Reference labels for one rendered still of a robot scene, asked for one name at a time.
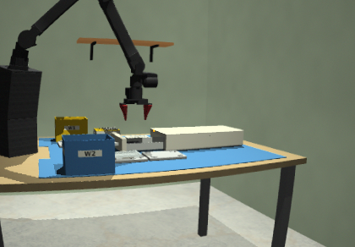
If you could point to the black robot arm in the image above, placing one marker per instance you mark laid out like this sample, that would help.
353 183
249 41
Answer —
27 38

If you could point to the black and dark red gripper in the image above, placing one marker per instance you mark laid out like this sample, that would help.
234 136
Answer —
135 97

